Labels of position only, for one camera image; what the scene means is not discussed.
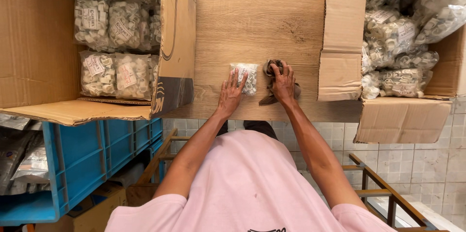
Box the person's right hand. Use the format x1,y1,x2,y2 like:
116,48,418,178
270,61,297,105

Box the person's left hand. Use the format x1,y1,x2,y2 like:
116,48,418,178
217,67,249,118

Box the brown cloth rag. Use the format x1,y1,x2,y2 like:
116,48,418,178
258,59,302,106

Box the clear bag of white clips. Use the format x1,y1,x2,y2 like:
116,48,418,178
229,63,258,97

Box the black trousers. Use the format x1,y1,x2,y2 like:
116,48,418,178
217,120,279,141

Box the plain cardboard box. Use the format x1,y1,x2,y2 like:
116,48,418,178
317,0,466,144

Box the pink shirt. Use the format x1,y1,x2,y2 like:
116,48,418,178
105,129,398,232

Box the heap of clear clip bags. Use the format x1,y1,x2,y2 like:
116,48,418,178
361,0,466,100
58,0,163,101

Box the blue plastic crate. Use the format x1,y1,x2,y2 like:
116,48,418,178
0,114,164,227

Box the small brown carton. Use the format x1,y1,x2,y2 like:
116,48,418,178
34,181,128,232

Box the black printed cardboard box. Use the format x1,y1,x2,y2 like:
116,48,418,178
0,0,197,127

